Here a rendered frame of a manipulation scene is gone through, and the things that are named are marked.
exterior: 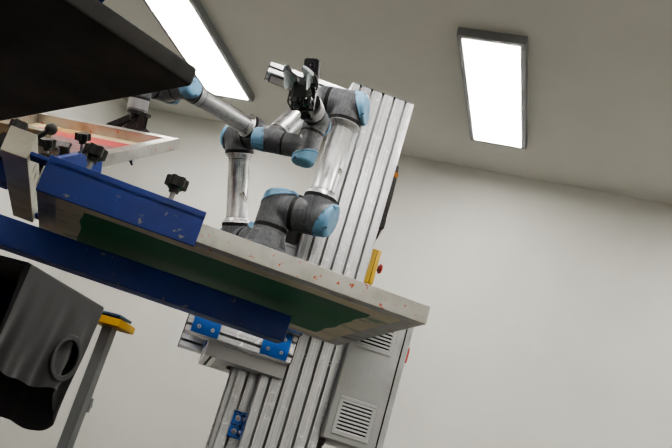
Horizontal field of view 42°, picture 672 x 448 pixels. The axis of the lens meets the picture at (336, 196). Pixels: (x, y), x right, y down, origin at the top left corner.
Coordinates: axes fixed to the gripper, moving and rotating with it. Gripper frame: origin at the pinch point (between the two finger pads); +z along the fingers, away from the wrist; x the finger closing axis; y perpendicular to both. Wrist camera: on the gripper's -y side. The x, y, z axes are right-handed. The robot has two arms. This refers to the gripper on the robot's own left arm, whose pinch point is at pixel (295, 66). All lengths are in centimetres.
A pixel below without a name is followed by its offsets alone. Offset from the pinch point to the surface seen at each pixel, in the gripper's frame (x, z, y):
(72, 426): 80, -74, 101
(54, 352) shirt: 69, -30, 84
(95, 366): 77, -74, 80
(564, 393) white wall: -91, -365, 21
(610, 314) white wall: -117, -365, -33
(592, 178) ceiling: -100, -346, -119
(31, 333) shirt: 69, -16, 81
